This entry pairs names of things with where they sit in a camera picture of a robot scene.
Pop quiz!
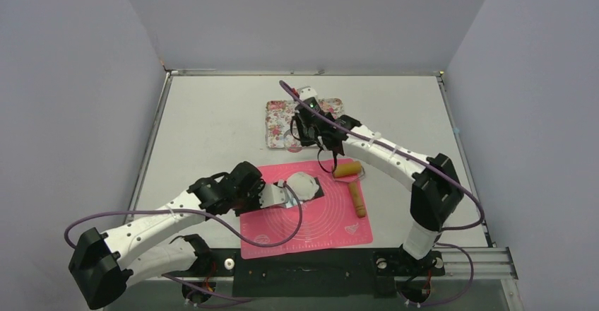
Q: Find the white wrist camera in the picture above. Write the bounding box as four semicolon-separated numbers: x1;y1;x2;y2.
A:
259;184;293;209
297;86;319;110

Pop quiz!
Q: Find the floral rectangular tray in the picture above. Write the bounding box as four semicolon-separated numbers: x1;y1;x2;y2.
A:
265;98;345;151

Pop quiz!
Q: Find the round metal dough cutter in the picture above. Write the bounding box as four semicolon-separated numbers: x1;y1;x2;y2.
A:
283;129;303;153

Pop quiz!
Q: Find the white dough lump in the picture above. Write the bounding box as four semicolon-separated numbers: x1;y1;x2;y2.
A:
286;172;319;201

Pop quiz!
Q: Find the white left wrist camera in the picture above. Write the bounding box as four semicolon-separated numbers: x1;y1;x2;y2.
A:
259;184;293;209

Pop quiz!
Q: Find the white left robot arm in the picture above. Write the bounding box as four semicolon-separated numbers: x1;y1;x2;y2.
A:
69;161;266;310

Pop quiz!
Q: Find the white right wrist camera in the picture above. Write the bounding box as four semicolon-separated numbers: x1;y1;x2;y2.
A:
297;86;319;110

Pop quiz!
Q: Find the wooden rolling pin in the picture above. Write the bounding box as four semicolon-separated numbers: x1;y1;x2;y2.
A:
332;161;367;218

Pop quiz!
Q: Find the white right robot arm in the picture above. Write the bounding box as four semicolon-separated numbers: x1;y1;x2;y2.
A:
292;100;464;274

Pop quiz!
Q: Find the pink silicone baking mat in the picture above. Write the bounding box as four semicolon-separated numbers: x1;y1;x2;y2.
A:
240;160;373;259

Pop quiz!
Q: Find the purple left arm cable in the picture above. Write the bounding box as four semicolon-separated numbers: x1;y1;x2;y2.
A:
63;182;304;309

